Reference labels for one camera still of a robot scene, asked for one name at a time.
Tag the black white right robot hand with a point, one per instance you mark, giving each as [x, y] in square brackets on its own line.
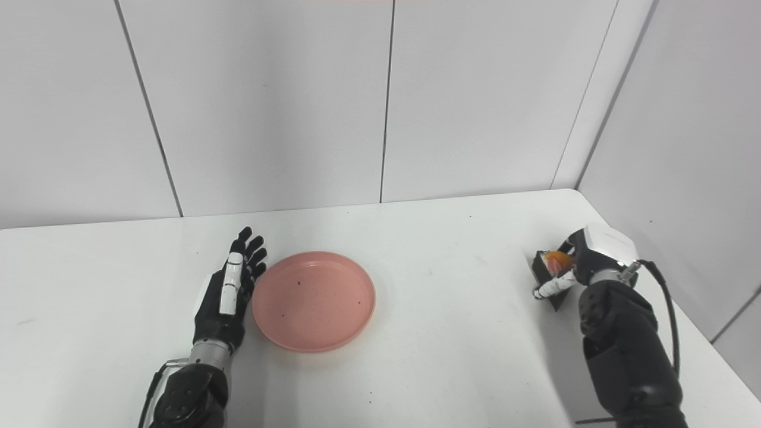
[603, 249]

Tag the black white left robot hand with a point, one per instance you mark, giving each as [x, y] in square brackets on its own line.
[214, 324]

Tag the pink round plate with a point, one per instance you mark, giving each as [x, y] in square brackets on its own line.
[315, 300]

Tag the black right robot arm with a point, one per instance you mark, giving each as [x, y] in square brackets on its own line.
[624, 351]

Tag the triangular cake slice with fruit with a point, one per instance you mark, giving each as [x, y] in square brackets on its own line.
[542, 266]

